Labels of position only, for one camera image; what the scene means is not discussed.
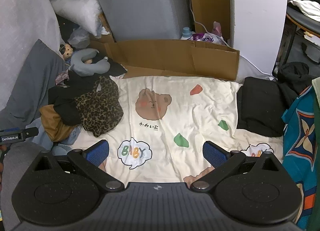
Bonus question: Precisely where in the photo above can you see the blue cap detergent bottle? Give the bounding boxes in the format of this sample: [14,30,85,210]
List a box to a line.
[180,27,192,40]

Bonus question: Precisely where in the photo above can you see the white pillow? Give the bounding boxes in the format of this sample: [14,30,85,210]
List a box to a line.
[50,0,103,37]

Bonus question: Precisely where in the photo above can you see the grey neck pillow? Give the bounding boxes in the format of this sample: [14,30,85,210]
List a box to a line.
[67,49,110,76]

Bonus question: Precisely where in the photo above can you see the tall cardboard sheet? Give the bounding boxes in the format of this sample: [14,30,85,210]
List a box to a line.
[185,0,232,44]

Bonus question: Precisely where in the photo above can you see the light blue garment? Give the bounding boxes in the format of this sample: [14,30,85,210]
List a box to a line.
[32,117,80,156]

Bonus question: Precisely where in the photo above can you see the floral patterned cloth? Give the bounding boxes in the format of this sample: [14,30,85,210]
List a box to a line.
[55,69,70,86]

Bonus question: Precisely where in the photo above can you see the green cloth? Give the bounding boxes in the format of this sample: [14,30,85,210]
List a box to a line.
[306,77,320,231]

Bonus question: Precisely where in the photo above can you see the teal patterned bag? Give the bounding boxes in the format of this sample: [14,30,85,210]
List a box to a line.
[282,84,317,229]

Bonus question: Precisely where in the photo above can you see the flattened cardboard box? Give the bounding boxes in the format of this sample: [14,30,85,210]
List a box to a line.
[90,38,240,81]

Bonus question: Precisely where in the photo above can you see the white cloth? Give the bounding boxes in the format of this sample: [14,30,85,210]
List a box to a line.
[289,0,320,17]

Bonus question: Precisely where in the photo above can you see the clear plastic bag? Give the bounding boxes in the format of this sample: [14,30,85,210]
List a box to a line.
[68,27,90,49]

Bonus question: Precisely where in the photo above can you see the crumpled black garment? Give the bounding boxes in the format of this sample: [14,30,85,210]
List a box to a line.
[272,62,315,107]

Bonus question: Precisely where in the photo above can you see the leopard print garment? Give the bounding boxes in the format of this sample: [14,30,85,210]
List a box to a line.
[74,76,124,138]

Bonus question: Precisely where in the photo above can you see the brown garment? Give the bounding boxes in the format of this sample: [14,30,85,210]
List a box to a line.
[39,104,80,143]

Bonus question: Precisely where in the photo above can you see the flat black cloth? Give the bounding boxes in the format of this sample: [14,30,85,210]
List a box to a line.
[106,59,128,77]

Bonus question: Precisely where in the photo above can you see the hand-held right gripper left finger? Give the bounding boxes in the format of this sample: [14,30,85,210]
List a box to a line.
[32,140,125,192]

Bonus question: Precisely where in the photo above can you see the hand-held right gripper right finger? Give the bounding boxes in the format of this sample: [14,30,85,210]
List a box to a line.
[190,141,287,191]

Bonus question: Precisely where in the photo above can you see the purple detergent pouch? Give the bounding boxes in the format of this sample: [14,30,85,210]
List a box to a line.
[191,32,223,44]

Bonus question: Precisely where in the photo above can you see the pink bottle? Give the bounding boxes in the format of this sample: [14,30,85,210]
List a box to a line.
[211,21,223,37]

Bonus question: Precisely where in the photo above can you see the grey cushion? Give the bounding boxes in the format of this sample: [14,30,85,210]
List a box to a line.
[0,39,67,121]

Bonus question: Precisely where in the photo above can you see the white fabric sheet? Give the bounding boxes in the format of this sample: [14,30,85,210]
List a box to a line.
[0,0,60,111]

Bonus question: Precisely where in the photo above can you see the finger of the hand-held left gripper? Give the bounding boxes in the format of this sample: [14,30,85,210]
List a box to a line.
[24,127,39,138]

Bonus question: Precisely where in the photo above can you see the small doll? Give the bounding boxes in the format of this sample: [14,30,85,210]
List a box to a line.
[59,43,94,64]

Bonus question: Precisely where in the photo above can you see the cream bear print blanket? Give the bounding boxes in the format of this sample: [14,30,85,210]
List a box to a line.
[72,74,285,184]

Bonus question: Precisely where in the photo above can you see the white cable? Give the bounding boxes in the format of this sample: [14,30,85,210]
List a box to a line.
[189,0,278,81]

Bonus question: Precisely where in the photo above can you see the dark grey fabric bag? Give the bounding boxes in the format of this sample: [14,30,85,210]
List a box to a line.
[279,28,320,66]

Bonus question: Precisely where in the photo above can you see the grey appliance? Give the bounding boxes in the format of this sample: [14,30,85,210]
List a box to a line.
[89,0,193,42]

